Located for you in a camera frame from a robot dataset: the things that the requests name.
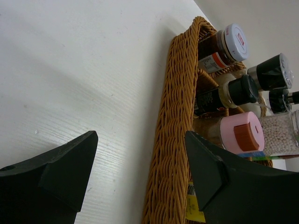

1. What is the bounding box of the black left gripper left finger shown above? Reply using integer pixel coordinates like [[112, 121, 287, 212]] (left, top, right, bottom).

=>
[[0, 131, 98, 224]]

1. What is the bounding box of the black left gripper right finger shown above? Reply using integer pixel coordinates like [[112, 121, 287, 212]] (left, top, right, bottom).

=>
[[185, 131, 299, 224]]

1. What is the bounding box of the pink-lidded spice jar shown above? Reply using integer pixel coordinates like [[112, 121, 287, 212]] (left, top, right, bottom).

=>
[[192, 112, 265, 157]]

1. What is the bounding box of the tall white silver-capped shaker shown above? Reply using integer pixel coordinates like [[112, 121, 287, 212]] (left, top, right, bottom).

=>
[[238, 109, 299, 159]]

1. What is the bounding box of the small dark black-capped bottle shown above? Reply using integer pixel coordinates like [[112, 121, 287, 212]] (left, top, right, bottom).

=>
[[194, 75, 259, 116]]

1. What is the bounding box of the clear-lid black band grinder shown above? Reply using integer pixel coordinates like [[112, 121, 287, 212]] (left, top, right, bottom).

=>
[[246, 53, 293, 91]]

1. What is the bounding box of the dark jam jar white lid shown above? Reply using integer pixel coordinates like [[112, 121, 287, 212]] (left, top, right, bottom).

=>
[[198, 23, 249, 73]]

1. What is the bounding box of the black-capped white bottle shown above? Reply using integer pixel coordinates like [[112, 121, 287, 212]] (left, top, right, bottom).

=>
[[241, 89, 299, 117]]

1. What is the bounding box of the brown wicker divided tray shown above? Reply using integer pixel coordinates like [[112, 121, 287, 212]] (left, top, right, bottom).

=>
[[142, 15, 274, 224]]

